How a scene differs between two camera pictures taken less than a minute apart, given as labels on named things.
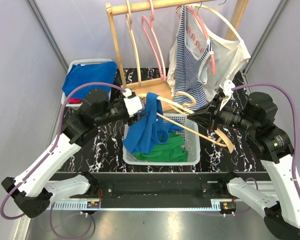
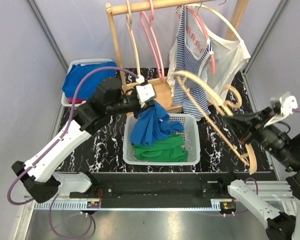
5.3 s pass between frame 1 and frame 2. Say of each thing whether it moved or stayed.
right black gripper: moved
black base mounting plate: stayed
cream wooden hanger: moved
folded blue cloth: stayed
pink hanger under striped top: stayed
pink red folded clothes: stayed
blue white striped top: stayed
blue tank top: moved
